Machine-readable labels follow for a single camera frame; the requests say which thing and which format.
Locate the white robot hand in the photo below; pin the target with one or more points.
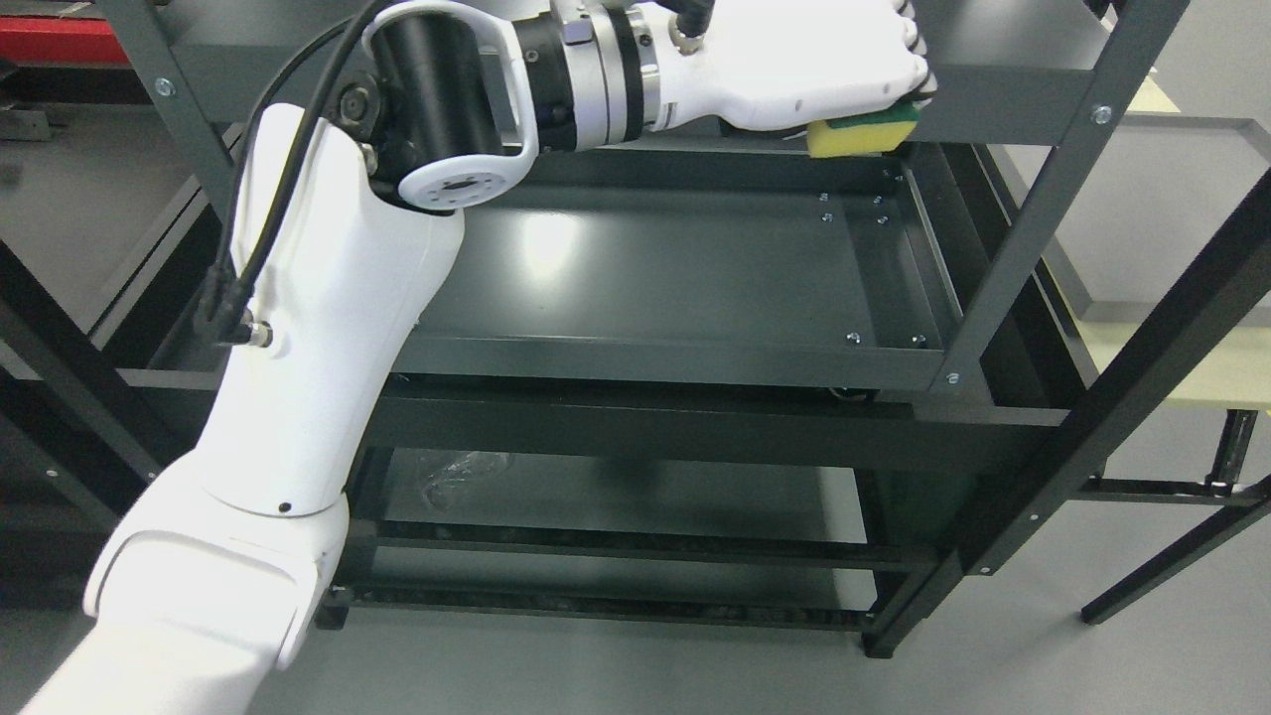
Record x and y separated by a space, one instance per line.
771 65

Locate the green yellow sponge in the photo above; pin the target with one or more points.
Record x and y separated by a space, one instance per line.
875 132

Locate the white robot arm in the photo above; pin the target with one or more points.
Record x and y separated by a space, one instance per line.
213 576

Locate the dark grey shelf cart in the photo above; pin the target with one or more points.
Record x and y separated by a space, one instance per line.
708 294

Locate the grey flat tray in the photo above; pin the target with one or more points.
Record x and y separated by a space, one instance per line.
1157 194

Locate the clear plastic bag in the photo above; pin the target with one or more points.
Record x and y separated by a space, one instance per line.
446 478

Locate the beige top side table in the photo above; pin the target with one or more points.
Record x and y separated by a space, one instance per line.
1205 344

